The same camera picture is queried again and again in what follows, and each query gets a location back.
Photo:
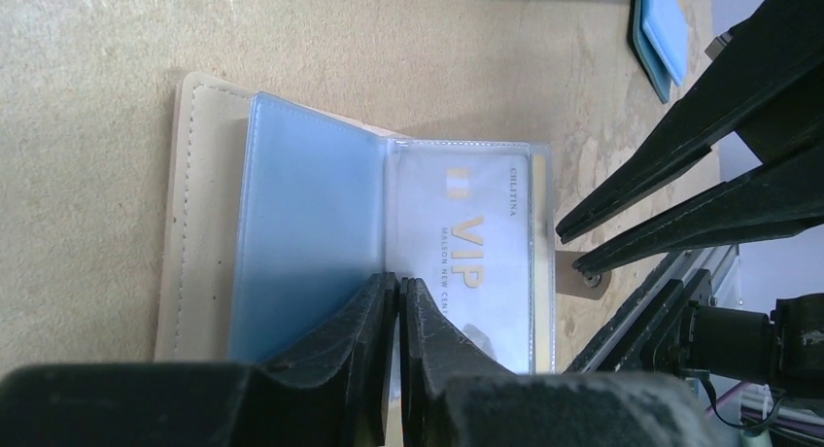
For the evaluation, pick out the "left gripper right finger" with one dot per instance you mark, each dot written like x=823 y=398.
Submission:
x=439 y=370

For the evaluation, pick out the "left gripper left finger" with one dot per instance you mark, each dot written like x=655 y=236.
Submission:
x=331 y=387

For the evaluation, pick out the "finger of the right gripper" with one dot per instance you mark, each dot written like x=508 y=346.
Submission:
x=775 y=48
x=763 y=204

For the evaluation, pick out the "white VIP card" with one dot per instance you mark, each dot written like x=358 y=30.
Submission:
x=461 y=223

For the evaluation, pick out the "beige snap card holder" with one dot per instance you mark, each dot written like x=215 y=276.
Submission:
x=277 y=212

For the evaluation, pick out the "blue card holder front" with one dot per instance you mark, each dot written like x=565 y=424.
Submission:
x=658 y=35

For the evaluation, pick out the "aluminium frame rail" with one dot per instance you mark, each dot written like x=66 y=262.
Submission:
x=701 y=273

